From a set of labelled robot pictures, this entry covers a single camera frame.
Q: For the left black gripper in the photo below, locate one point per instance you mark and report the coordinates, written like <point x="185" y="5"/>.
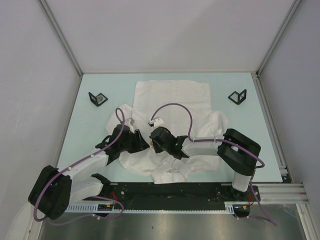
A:
<point x="141" y="144"/>

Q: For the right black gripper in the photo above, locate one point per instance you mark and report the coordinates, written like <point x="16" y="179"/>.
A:
<point x="157" y="149"/>

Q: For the white button-up shirt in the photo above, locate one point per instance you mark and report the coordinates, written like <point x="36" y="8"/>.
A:
<point x="185" y="107"/>

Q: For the round blue picture brooch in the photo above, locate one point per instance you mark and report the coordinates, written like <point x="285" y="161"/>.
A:
<point x="99" y="98"/>

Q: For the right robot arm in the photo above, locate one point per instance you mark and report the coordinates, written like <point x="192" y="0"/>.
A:
<point x="238" y="151"/>

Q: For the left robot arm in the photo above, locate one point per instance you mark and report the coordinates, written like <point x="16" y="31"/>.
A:
<point x="55" y="189"/>

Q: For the left black display case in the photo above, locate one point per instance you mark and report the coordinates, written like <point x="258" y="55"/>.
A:
<point x="94" y="100"/>

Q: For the black display case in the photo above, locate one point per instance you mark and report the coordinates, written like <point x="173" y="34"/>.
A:
<point x="238" y="97"/>
<point x="94" y="100"/>

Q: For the right black display case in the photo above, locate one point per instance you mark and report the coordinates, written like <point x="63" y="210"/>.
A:
<point x="238" y="97"/>

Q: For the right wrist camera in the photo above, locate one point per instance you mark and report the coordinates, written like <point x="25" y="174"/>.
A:
<point x="156" y="122"/>

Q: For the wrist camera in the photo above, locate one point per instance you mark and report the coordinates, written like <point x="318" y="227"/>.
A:
<point x="156" y="122"/>
<point x="129" y="122"/>

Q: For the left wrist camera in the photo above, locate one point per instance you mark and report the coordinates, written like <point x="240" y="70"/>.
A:
<point x="129" y="122"/>

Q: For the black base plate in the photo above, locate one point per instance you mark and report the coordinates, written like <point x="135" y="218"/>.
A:
<point x="177" y="196"/>

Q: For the slotted cable duct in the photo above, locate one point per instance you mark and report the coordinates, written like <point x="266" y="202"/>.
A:
<point x="109" y="207"/>

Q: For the right aluminium frame post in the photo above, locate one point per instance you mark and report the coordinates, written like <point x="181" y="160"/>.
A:
<point x="290" y="15"/>

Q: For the aluminium frame post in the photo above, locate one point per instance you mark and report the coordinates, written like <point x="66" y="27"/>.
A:
<point x="290" y="15"/>
<point x="45" y="7"/>

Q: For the left aluminium frame post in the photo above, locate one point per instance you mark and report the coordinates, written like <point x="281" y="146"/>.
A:
<point x="45" y="7"/>

